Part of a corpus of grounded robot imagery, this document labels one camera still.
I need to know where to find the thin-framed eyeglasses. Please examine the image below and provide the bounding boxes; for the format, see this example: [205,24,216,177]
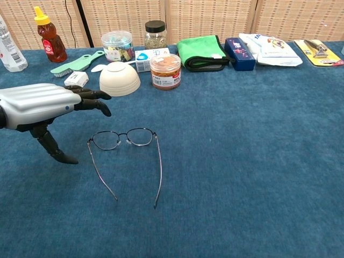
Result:
[87,128,163,210]

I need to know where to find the white blue milk carton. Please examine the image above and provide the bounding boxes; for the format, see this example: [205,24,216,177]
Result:
[134,47,170,73]

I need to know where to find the black stand pole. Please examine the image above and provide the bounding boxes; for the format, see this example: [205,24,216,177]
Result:
[75,0,95,48]

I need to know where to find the green long-handled brush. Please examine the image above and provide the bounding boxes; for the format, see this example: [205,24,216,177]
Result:
[79,50,106,71]
[50,54,92,78]

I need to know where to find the black hanging cable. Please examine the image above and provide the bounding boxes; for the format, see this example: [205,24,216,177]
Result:
[65,0,76,49]

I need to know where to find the glass jar black lid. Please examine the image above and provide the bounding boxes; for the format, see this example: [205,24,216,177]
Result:
[145,20,167,51]

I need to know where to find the white printed pouch bag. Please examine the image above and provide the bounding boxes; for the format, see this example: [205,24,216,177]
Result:
[238,33,303,67]

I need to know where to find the clear jar of rubber bands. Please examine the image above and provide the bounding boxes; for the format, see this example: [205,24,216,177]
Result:
[149,53,182,91]

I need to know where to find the white plastic spoon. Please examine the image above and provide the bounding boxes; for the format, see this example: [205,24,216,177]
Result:
[90,59,138,73]

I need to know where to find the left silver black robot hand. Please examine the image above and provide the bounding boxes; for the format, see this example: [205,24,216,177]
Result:
[0,83,112,165]

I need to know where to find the yellow razor blister pack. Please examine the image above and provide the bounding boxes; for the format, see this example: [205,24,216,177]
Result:
[293,39,344,67]

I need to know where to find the dark blue box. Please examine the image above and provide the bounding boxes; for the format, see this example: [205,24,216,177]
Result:
[224,37,256,71]

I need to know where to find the clear jar of binder clips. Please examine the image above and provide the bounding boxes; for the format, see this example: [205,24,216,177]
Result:
[101,30,134,63]

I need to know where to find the bamboo folding screen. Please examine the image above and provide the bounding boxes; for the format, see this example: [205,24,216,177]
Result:
[0,0,344,51]

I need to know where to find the white bottle yellow cap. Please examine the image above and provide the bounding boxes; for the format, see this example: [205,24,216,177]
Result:
[0,15,28,73]

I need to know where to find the small white box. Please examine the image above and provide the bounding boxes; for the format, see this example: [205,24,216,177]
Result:
[63,71,89,92]

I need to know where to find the beige upturned bowl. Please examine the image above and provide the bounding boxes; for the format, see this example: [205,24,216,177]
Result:
[99,61,141,97]

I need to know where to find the blue carpet table cover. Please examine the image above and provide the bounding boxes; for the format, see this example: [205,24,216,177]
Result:
[0,40,344,258]

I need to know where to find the honey bottle yellow cap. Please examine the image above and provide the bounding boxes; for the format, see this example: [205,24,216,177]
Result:
[33,6,68,63]

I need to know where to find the folded green towel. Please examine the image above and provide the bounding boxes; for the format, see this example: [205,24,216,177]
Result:
[176,34,232,73]

